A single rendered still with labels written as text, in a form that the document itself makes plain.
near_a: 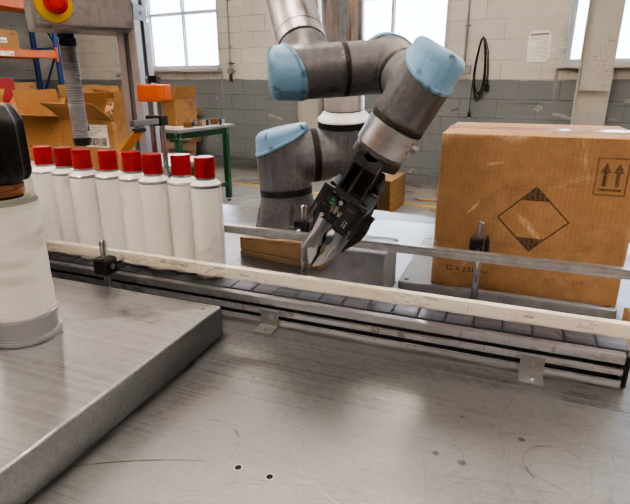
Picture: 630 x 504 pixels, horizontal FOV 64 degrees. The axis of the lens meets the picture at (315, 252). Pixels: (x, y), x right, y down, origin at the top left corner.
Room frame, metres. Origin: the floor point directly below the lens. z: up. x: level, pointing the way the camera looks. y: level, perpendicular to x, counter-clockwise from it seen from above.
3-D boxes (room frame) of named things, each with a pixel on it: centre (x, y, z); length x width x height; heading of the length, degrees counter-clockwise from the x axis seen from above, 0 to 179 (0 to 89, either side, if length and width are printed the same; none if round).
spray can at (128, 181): (0.89, 0.32, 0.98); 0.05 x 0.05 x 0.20
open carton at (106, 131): (2.63, 1.03, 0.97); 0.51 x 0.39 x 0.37; 156
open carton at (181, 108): (5.17, 1.41, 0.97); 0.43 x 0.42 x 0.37; 147
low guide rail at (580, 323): (0.76, 0.10, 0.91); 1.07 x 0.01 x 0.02; 69
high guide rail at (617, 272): (0.83, 0.08, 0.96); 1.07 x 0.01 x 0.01; 69
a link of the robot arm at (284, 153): (1.12, 0.06, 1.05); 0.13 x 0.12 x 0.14; 100
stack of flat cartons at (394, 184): (4.98, -0.52, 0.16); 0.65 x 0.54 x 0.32; 65
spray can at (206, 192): (0.83, 0.18, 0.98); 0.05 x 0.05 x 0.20
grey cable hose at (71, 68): (1.05, 0.47, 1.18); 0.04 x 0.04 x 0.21
